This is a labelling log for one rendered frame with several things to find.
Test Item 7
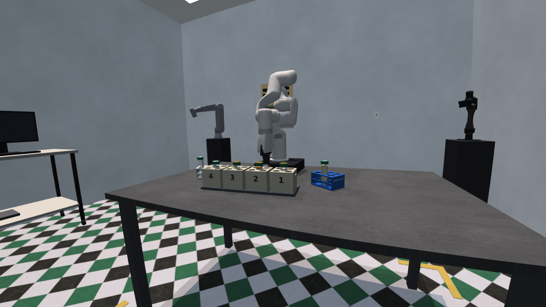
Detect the clear tube with dark green cap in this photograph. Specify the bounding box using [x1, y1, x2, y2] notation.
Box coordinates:
[197, 156, 204, 173]

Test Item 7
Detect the blue tube rack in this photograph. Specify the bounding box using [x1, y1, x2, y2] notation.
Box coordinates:
[311, 171, 345, 191]

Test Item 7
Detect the white tube rack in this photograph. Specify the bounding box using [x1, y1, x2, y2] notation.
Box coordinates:
[196, 165, 211, 179]

